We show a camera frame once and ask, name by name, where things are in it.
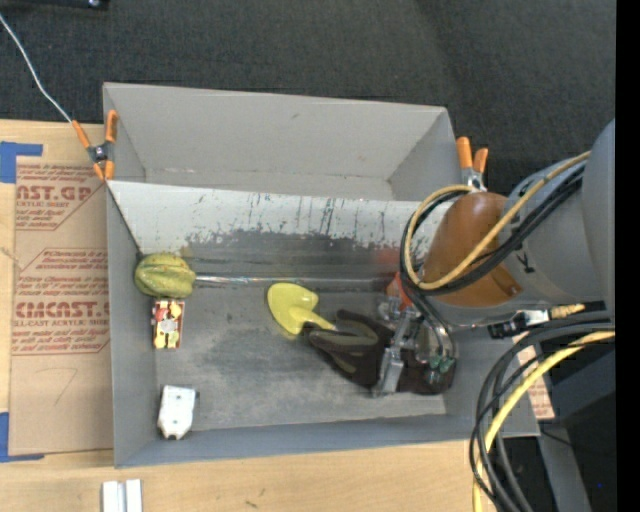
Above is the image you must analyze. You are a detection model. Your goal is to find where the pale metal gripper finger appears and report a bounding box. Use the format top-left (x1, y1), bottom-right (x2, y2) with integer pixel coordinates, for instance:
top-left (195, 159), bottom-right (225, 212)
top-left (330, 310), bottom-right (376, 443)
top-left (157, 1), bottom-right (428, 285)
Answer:
top-left (371, 349), bottom-right (394, 399)
top-left (388, 349), bottom-right (406, 395)

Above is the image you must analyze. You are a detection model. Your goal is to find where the yellow toy shovel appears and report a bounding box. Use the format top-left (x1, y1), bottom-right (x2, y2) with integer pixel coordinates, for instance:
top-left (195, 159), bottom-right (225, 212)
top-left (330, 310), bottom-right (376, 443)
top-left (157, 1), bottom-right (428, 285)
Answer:
top-left (266, 282), bottom-right (338, 342)

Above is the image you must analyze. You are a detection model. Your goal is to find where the grey metal bin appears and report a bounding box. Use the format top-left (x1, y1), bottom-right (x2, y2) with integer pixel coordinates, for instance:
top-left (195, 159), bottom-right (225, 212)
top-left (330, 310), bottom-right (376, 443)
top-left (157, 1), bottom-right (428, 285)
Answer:
top-left (102, 82), bottom-right (542, 469)

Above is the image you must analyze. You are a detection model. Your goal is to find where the white plastic block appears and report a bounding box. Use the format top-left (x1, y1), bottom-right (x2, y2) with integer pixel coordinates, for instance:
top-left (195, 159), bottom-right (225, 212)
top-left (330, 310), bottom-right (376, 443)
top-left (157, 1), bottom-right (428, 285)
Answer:
top-left (156, 384), bottom-right (198, 442)

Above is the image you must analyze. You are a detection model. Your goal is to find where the small red and yellow packet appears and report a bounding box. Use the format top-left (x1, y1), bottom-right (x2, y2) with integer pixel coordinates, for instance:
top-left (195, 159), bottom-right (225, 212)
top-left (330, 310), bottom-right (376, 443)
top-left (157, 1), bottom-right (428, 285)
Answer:
top-left (151, 298), bottom-right (186, 352)

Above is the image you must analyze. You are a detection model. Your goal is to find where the green yellow lumpy toy fruit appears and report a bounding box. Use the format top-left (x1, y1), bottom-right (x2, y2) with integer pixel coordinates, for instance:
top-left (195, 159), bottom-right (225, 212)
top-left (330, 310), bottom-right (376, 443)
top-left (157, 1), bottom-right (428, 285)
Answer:
top-left (133, 252), bottom-right (197, 300)

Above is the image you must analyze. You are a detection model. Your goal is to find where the brown cardboard board red print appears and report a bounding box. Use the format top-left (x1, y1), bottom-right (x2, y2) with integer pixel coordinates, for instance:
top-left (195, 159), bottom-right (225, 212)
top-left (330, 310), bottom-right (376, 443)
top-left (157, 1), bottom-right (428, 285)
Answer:
top-left (0, 118), bottom-right (557, 459)

